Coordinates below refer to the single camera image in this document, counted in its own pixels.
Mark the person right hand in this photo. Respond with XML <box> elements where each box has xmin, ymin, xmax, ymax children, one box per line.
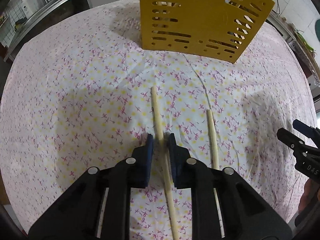
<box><xmin>298</xmin><ymin>178</ymin><xmax>320</xmax><ymax>214</ymax></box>

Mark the teal round board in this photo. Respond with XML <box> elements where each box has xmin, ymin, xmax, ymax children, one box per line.
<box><xmin>315</xmin><ymin>19</ymin><xmax>320</xmax><ymax>41</ymax></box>

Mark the pink floral tablecloth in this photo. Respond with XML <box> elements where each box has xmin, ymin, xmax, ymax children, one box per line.
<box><xmin>1</xmin><ymin>0</ymin><xmax>317</xmax><ymax>231</ymax></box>

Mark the yellow perforated utensil holder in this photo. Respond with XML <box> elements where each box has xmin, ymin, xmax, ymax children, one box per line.
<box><xmin>139</xmin><ymin>0</ymin><xmax>274</xmax><ymax>63</ymax></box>

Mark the cream chopstick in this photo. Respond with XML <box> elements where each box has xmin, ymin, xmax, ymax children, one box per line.
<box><xmin>151</xmin><ymin>86</ymin><xmax>180</xmax><ymax>239</ymax></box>
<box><xmin>207</xmin><ymin>109</ymin><xmax>225</xmax><ymax>237</ymax></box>

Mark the white soap bottle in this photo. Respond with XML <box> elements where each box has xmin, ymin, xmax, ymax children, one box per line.
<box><xmin>21</xmin><ymin>0</ymin><xmax>34</xmax><ymax>19</ymax></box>

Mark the wooden cutting board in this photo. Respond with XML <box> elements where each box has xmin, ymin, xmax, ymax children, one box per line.
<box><xmin>293</xmin><ymin>29</ymin><xmax>319</xmax><ymax>79</ymax></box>

